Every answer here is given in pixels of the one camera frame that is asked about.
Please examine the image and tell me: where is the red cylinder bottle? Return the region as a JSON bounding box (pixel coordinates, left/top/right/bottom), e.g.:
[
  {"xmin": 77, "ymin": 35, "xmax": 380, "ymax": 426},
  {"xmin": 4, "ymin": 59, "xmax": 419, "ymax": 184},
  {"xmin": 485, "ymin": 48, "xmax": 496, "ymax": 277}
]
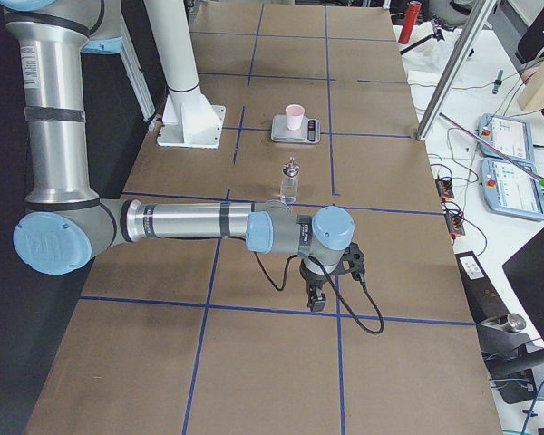
[{"xmin": 398, "ymin": 0, "xmax": 422, "ymax": 44}]

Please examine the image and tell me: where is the teach pendant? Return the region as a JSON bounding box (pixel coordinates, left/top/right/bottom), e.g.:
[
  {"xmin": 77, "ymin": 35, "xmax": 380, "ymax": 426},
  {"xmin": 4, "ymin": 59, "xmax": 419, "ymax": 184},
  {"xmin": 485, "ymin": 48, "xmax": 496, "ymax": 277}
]
[
  {"xmin": 478, "ymin": 113, "xmax": 535, "ymax": 163},
  {"xmin": 481, "ymin": 158, "xmax": 544, "ymax": 221}
]

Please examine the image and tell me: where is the silver digital kitchen scale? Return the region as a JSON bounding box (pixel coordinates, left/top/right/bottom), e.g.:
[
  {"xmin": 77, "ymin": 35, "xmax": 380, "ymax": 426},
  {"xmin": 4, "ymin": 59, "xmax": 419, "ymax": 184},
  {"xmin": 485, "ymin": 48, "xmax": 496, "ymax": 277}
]
[{"xmin": 271, "ymin": 114, "xmax": 320, "ymax": 145}]

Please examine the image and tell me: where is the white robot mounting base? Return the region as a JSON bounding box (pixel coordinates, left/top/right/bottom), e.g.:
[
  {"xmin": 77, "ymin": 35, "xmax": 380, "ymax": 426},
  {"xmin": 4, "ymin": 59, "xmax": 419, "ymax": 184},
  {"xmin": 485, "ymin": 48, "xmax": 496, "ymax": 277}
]
[{"xmin": 145, "ymin": 0, "xmax": 226, "ymax": 149}]

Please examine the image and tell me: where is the upper teach pendant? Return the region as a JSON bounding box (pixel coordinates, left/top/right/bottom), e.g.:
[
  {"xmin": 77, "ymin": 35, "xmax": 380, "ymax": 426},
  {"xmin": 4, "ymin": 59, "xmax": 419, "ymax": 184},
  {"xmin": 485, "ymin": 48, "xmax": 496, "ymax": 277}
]
[{"xmin": 478, "ymin": 113, "xmax": 535, "ymax": 163}]

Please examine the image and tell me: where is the clear glass sauce bottle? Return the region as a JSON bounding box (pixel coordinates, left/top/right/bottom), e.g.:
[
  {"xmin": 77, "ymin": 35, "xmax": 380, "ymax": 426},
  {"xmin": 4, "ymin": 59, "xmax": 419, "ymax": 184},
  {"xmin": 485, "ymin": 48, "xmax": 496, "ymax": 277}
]
[{"xmin": 279, "ymin": 156, "xmax": 300, "ymax": 204}]

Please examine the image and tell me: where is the pink paper cup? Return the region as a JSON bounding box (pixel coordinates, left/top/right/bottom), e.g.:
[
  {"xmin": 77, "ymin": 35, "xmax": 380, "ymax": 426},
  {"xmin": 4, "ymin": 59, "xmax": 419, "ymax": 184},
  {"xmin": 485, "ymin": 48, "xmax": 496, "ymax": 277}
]
[{"xmin": 285, "ymin": 103, "xmax": 305, "ymax": 131}]

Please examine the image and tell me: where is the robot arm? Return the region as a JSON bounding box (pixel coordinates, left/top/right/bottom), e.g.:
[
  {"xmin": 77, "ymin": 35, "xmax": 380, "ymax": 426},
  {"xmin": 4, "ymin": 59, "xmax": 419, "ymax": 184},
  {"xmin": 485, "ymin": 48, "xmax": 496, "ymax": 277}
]
[
  {"xmin": 81, "ymin": 0, "xmax": 123, "ymax": 54},
  {"xmin": 3, "ymin": 1, "xmax": 364, "ymax": 312}
]

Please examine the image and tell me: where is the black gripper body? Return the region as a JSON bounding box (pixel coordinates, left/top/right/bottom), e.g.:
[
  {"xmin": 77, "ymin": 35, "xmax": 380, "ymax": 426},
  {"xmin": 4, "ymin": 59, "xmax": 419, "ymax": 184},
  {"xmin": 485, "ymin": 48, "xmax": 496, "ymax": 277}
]
[{"xmin": 299, "ymin": 257, "xmax": 339, "ymax": 290}]

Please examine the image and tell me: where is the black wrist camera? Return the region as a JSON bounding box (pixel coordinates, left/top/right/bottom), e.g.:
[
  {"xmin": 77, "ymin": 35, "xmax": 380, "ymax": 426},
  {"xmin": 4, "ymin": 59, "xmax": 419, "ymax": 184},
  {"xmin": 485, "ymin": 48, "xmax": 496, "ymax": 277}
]
[{"xmin": 339, "ymin": 242, "xmax": 366, "ymax": 284}]

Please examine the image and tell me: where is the lower teach pendant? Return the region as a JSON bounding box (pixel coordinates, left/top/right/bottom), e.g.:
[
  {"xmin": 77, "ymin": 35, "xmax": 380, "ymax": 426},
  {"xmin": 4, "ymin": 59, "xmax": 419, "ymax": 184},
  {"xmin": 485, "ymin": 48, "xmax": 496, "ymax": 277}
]
[{"xmin": 481, "ymin": 158, "xmax": 544, "ymax": 221}]

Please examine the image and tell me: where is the black monitor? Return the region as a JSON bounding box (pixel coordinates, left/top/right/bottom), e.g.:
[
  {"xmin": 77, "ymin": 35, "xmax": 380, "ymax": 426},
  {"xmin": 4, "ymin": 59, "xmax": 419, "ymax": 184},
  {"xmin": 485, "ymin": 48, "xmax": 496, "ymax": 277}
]
[{"xmin": 502, "ymin": 228, "xmax": 544, "ymax": 339}]

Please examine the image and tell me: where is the aluminium frame post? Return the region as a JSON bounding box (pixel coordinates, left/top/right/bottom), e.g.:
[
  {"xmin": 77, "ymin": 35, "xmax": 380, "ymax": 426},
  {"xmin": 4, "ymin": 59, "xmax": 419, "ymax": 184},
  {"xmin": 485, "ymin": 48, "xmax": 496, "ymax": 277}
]
[{"xmin": 415, "ymin": 0, "xmax": 498, "ymax": 140}]

